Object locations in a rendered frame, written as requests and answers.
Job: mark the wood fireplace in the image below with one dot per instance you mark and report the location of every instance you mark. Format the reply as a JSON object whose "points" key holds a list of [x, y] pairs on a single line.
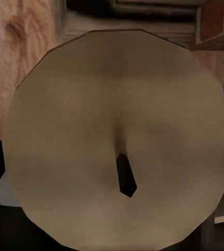
{"points": [[174, 20]]}

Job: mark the pillar candle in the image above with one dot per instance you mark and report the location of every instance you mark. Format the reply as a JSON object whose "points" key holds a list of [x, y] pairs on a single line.
{"points": [[114, 141]]}

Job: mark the cabinet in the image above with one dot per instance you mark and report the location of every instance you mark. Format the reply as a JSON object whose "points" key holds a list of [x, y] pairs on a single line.
{"points": [[208, 236]]}

